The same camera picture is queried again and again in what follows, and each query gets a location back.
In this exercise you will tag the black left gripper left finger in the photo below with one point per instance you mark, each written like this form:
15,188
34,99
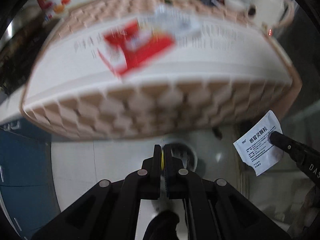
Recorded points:
108,210

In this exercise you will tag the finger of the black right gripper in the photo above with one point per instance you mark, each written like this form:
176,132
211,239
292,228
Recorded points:
305,157

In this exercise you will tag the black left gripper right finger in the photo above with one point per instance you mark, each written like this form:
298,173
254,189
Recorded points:
215,209

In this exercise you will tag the white medicine sachet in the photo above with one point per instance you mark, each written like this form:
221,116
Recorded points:
255,148

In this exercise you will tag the red snack wrapper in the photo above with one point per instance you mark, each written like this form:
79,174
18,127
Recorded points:
131,46

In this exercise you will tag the clear plastic wrapper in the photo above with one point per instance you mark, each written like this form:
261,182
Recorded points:
173,21

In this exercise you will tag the white round trash bin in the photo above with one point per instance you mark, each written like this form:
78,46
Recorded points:
184,152

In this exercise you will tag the blue kitchen cabinet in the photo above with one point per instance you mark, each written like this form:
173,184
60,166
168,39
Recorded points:
27,186

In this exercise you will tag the person's black trouser legs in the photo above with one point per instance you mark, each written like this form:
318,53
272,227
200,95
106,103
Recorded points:
163,226

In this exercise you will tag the checkered pink table mat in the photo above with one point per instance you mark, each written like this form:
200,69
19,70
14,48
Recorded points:
229,72

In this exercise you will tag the white electric kettle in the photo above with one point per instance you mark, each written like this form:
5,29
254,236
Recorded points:
270,14

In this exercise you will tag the white ceramic bowl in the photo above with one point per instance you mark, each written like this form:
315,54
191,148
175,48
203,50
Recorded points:
235,5

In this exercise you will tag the black gas stove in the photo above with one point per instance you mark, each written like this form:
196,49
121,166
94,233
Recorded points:
19,54

